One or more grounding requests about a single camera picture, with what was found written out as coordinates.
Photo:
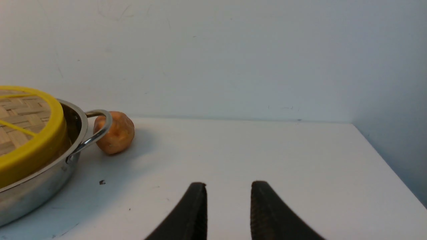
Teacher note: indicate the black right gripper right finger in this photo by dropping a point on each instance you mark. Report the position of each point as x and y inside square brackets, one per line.
[273, 219]

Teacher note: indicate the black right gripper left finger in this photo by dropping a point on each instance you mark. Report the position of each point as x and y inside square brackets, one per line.
[188, 220]

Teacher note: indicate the yellow woven bamboo steamer lid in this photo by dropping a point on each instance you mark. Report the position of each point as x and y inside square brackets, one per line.
[33, 132]

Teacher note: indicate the stainless steel pot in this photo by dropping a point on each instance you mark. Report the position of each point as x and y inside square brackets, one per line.
[26, 195]

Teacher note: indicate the brown toy potato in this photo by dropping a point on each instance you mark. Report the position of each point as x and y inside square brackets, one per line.
[120, 135]

